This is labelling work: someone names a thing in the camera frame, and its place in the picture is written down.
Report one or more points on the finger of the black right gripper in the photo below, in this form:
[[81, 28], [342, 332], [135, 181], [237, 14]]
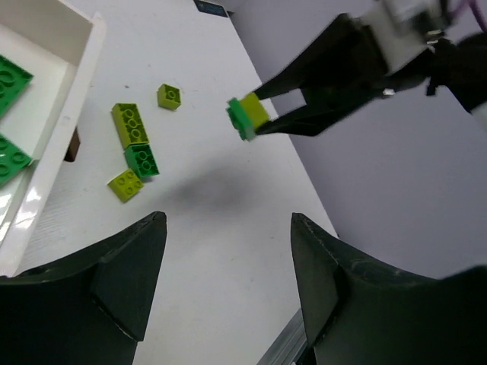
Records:
[[324, 107], [344, 56]]

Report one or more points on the yellow-green small lego brick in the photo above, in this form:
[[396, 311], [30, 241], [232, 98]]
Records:
[[126, 185]]

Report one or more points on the white three-drawer cabinet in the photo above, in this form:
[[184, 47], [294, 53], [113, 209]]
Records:
[[60, 47]]

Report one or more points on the green lego brick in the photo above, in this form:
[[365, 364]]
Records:
[[13, 160], [14, 81]]

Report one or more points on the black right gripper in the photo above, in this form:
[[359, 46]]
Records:
[[460, 67]]

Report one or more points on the aluminium table rail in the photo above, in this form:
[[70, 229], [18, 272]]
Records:
[[289, 344]]

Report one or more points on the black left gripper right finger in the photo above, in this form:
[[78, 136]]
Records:
[[360, 310]]

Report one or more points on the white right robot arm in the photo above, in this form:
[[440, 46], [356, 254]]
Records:
[[344, 69]]

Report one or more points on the yellow on green lego plate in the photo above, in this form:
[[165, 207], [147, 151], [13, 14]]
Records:
[[247, 115]]

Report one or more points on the blue label sticker right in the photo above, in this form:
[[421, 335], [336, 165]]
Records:
[[210, 8]]

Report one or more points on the yellow-green and green lego stack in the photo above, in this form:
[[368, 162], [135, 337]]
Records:
[[134, 139]]

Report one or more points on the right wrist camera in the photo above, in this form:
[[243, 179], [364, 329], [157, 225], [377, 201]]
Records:
[[405, 29]]

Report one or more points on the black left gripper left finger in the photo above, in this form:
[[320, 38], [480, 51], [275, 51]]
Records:
[[90, 307]]

